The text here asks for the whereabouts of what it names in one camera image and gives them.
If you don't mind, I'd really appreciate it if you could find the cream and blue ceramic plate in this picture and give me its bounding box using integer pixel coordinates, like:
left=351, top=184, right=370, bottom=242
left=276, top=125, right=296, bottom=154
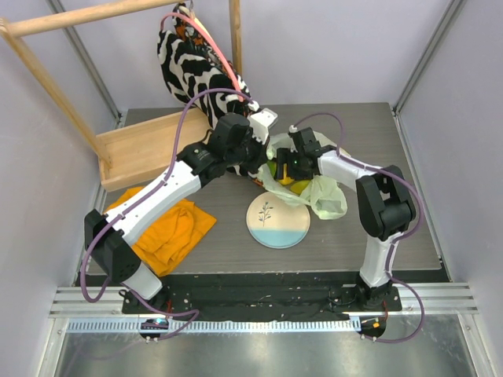
left=246, top=192, right=310, bottom=249

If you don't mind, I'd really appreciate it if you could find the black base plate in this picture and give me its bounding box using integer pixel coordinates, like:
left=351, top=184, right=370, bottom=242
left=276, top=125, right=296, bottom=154
left=121, top=270, right=404, bottom=320

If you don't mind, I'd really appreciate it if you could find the orange cloth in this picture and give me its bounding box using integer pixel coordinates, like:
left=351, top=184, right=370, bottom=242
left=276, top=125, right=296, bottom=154
left=132, top=199, right=217, bottom=277

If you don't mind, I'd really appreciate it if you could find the wooden rack frame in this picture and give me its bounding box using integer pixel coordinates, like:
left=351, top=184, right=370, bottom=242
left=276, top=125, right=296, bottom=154
left=0, top=0, right=243, bottom=166

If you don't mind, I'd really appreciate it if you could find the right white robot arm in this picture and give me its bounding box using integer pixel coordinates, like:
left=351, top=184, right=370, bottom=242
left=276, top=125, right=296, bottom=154
left=275, top=126, right=417, bottom=310

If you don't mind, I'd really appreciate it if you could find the yellow fake pear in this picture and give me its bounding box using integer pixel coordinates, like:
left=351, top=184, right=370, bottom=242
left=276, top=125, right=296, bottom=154
left=278, top=177, right=295, bottom=186

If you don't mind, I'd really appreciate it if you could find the green avocado print plastic bag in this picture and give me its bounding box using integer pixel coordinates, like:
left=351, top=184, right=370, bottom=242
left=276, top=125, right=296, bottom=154
left=255, top=131, right=347, bottom=220

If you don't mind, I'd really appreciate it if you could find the wooden tray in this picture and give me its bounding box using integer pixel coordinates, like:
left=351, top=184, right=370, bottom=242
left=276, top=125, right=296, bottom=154
left=95, top=108, right=215, bottom=192

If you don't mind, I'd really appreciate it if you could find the green fake fruit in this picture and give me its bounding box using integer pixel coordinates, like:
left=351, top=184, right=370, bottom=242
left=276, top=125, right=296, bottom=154
left=266, top=161, right=277, bottom=176

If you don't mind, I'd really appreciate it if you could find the zebra print tote bag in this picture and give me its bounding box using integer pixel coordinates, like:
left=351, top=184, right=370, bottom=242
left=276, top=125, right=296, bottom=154
left=156, top=2, right=268, bottom=185

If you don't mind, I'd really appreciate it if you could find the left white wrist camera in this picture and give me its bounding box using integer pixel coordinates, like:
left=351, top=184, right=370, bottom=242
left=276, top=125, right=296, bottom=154
left=248, top=108, right=278, bottom=144

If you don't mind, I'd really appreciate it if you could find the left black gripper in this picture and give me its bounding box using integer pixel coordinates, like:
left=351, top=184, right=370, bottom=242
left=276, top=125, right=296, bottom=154
left=226, top=128, right=270, bottom=174

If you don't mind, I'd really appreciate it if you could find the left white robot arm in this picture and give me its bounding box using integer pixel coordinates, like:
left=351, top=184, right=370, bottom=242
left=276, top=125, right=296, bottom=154
left=84, top=108, right=277, bottom=313

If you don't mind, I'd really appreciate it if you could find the white slotted cable duct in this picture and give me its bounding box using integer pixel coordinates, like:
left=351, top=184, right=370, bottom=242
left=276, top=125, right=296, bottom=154
left=66, top=317, right=361, bottom=334

